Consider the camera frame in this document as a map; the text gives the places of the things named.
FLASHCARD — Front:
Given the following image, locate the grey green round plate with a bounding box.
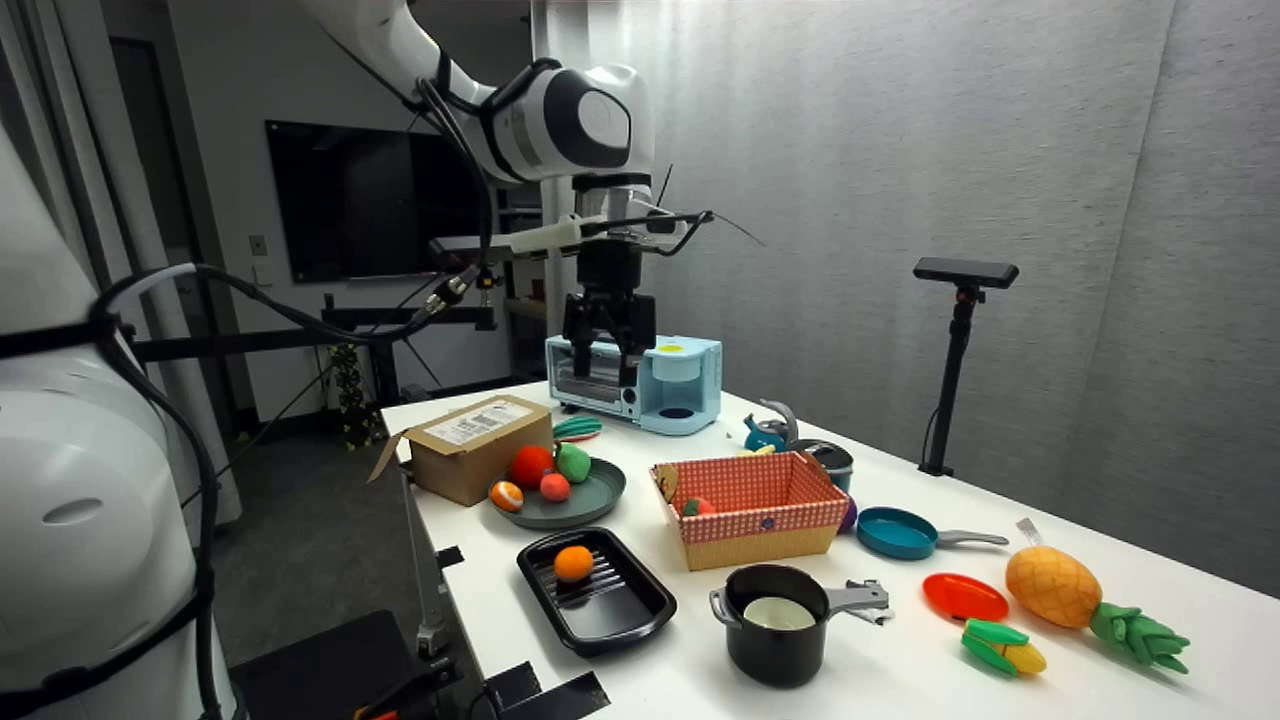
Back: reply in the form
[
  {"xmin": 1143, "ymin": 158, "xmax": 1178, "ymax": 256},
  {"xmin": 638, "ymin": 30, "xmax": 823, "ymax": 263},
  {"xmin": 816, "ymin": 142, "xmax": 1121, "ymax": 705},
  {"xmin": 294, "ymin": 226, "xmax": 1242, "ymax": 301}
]
[{"xmin": 501, "ymin": 453, "xmax": 633, "ymax": 535}]

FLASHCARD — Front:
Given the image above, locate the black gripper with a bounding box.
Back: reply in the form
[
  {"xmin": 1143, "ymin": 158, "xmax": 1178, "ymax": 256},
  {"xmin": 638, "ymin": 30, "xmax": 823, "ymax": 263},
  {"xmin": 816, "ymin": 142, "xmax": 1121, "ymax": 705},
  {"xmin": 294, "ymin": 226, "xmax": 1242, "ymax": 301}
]
[{"xmin": 561, "ymin": 235, "xmax": 659, "ymax": 399}]

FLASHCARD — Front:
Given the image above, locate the red checkered cardboard box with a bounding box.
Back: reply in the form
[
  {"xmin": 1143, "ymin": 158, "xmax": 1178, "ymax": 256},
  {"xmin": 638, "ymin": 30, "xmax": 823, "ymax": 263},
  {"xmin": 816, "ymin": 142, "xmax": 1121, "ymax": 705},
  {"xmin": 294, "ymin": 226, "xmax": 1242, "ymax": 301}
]
[{"xmin": 649, "ymin": 449, "xmax": 850, "ymax": 575}]

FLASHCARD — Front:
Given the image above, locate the red orange toy plate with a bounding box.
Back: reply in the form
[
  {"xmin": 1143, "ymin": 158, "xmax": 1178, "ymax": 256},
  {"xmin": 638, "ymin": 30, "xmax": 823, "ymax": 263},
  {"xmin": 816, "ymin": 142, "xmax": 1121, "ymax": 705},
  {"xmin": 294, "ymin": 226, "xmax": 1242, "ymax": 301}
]
[{"xmin": 921, "ymin": 569, "xmax": 1011, "ymax": 626}]

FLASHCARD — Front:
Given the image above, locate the black metal rack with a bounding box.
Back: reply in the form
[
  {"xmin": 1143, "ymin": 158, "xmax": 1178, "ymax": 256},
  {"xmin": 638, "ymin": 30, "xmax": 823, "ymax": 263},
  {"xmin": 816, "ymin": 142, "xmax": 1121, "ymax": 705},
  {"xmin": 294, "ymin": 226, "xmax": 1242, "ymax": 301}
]
[{"xmin": 316, "ymin": 292, "xmax": 504, "ymax": 444}]

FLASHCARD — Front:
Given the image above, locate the toy pineapple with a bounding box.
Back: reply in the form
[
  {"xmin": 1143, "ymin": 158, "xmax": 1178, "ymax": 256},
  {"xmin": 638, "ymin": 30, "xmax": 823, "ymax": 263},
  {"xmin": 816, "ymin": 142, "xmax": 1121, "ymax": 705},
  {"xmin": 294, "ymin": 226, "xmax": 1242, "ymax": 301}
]
[{"xmin": 1004, "ymin": 541, "xmax": 1193, "ymax": 676}]

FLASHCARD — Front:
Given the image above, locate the toy corn cob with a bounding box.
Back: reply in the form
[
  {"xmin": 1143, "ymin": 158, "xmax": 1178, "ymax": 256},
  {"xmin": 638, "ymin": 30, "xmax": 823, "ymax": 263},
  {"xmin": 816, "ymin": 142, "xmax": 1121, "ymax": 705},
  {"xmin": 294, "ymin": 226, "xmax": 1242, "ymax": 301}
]
[{"xmin": 957, "ymin": 615, "xmax": 1052, "ymax": 680}]

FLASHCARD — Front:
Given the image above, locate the black flat strip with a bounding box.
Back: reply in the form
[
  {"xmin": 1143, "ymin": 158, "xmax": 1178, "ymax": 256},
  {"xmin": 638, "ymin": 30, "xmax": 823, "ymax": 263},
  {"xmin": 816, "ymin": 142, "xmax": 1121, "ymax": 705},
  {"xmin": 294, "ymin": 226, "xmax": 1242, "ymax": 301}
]
[
  {"xmin": 510, "ymin": 669, "xmax": 615, "ymax": 720},
  {"xmin": 477, "ymin": 661, "xmax": 543, "ymax": 720}
]

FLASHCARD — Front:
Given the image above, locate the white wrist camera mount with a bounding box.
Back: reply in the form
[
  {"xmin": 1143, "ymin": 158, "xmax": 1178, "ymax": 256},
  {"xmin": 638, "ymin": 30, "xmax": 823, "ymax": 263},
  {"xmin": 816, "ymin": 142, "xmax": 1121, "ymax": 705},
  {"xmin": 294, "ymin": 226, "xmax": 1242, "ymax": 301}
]
[{"xmin": 428, "ymin": 205, "xmax": 718, "ymax": 270}]

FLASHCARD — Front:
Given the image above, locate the light blue toy toaster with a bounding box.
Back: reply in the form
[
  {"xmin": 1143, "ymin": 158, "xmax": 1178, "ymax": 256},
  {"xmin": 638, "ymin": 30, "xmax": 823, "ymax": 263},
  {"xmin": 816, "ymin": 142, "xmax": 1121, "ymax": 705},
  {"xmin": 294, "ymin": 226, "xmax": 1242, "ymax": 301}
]
[{"xmin": 538, "ymin": 329, "xmax": 729, "ymax": 441}]

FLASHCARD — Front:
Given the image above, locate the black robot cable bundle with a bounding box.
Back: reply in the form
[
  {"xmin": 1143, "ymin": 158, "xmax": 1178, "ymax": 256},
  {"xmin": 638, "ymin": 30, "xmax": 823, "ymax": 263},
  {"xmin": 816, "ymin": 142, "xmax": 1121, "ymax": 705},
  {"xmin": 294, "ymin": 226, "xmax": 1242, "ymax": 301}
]
[{"xmin": 0, "ymin": 77, "xmax": 504, "ymax": 720}]

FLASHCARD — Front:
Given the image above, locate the teal toy kettle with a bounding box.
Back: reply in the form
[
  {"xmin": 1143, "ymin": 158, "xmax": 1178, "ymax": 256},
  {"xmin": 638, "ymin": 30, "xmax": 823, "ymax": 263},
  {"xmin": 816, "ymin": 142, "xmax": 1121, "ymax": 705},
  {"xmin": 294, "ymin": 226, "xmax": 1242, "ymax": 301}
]
[{"xmin": 738, "ymin": 397, "xmax": 803, "ymax": 455}]

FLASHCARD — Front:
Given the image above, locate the black plastic tray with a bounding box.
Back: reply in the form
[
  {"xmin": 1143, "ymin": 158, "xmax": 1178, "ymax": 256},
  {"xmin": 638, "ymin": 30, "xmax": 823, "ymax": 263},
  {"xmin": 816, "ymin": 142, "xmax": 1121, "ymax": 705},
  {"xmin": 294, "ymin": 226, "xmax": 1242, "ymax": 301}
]
[{"xmin": 510, "ymin": 525, "xmax": 679, "ymax": 661}]

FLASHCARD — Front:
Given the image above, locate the brown cardboard shipping box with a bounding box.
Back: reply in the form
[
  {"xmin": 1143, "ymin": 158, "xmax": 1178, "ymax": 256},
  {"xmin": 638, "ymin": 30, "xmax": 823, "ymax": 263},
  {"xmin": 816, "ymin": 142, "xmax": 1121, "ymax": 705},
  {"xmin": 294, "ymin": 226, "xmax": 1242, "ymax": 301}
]
[{"xmin": 391, "ymin": 390, "xmax": 554, "ymax": 508}]

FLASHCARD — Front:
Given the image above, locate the black wall monitor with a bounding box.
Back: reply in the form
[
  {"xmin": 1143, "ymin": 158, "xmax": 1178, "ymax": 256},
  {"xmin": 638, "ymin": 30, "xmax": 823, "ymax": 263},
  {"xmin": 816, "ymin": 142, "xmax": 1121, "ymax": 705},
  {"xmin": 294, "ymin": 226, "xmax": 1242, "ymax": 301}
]
[{"xmin": 258, "ymin": 116, "xmax": 486, "ymax": 287}]

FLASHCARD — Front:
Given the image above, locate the blue toy frying pan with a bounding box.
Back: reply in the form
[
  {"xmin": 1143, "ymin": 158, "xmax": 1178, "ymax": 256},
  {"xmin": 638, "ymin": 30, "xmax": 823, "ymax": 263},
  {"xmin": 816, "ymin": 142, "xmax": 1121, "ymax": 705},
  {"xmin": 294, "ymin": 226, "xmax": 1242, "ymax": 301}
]
[{"xmin": 850, "ymin": 503, "xmax": 1011, "ymax": 565}]

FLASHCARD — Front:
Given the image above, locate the black pot with handle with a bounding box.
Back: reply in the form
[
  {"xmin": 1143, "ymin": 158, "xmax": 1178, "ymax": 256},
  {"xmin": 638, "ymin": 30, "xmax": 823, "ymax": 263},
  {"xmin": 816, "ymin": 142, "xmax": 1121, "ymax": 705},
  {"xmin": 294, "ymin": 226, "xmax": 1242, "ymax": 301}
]
[{"xmin": 703, "ymin": 559, "xmax": 894, "ymax": 691}]

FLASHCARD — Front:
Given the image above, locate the orange toy fruit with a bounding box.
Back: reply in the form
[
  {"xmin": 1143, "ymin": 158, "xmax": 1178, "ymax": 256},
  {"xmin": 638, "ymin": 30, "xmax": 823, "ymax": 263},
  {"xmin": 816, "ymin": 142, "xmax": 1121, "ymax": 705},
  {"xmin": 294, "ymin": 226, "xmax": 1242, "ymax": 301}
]
[{"xmin": 546, "ymin": 541, "xmax": 599, "ymax": 589}]

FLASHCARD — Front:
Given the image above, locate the teal pot with dark lid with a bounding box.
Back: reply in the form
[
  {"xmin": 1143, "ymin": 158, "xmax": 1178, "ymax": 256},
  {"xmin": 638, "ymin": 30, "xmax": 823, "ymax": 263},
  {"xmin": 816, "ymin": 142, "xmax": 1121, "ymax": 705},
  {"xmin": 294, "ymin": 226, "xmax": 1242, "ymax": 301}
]
[{"xmin": 794, "ymin": 436, "xmax": 856, "ymax": 497}]

